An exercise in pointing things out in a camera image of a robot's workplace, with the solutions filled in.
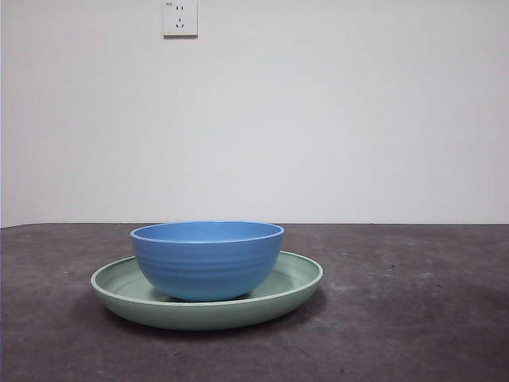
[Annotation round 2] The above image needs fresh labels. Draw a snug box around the pale green round plate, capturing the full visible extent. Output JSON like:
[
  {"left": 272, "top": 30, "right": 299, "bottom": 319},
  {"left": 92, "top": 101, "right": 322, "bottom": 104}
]
[{"left": 90, "top": 249, "right": 324, "bottom": 331}]

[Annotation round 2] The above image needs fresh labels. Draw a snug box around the white wall socket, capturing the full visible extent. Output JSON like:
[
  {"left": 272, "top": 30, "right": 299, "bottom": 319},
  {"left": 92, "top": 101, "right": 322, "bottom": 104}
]
[{"left": 162, "top": 0, "right": 199, "bottom": 40}]

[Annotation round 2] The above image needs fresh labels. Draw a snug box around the blue ribbed bowl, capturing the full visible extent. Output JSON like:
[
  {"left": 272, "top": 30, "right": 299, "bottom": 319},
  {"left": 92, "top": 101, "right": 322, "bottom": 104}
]
[{"left": 130, "top": 220, "right": 286, "bottom": 302}]

